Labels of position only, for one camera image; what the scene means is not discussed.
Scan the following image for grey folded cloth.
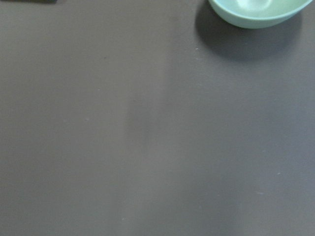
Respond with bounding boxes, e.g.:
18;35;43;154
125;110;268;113
0;0;57;4

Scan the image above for mint green bowl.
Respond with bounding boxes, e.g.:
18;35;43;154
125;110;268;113
209;0;312;29

